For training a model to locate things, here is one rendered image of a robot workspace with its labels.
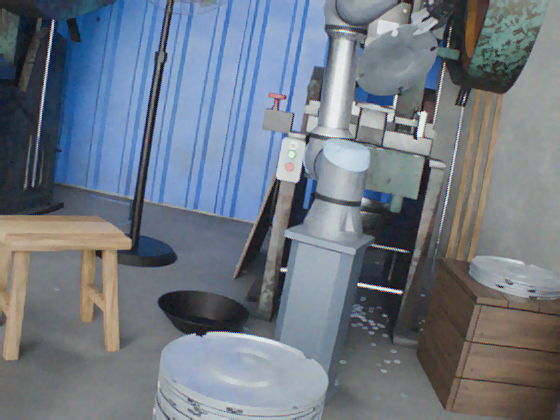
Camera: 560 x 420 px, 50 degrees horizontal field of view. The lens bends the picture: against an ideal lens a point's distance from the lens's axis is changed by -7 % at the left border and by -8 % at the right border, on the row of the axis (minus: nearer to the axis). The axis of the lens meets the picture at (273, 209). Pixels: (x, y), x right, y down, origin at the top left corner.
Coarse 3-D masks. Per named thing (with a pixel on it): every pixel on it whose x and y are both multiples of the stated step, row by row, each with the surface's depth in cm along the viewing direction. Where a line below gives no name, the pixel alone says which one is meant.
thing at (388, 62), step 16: (384, 32) 184; (400, 32) 186; (368, 48) 187; (384, 48) 189; (400, 48) 192; (416, 48) 193; (368, 64) 192; (384, 64) 195; (400, 64) 198; (416, 64) 199; (432, 64) 201; (368, 80) 198; (384, 80) 201; (400, 80) 203; (416, 80) 205
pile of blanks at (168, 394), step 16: (160, 368) 104; (160, 384) 103; (160, 400) 104; (176, 400) 98; (192, 400) 97; (320, 400) 102; (160, 416) 102; (176, 416) 98; (192, 416) 96; (208, 416) 95; (224, 416) 95; (240, 416) 94; (256, 416) 95; (272, 416) 96; (288, 416) 96; (304, 416) 99; (320, 416) 107
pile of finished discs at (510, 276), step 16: (480, 256) 194; (496, 256) 197; (480, 272) 178; (496, 272) 178; (512, 272) 178; (528, 272) 182; (544, 272) 188; (496, 288) 173; (512, 288) 172; (528, 288) 169; (544, 288) 171
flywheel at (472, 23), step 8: (472, 0) 249; (480, 0) 242; (488, 0) 219; (472, 8) 249; (480, 8) 240; (472, 16) 248; (480, 16) 237; (464, 24) 252; (472, 24) 247; (480, 24) 235; (464, 32) 249; (472, 32) 246; (480, 32) 233; (464, 40) 247; (472, 40) 243; (464, 48) 244; (472, 48) 239; (464, 56) 241; (472, 56) 231; (464, 64) 238
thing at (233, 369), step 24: (192, 336) 117; (216, 336) 120; (240, 336) 122; (168, 360) 106; (192, 360) 107; (216, 360) 108; (240, 360) 110; (264, 360) 111; (288, 360) 115; (312, 360) 115; (192, 384) 99; (216, 384) 100; (240, 384) 102; (264, 384) 103; (288, 384) 105; (312, 384) 106; (240, 408) 94; (264, 408) 94; (288, 408) 96
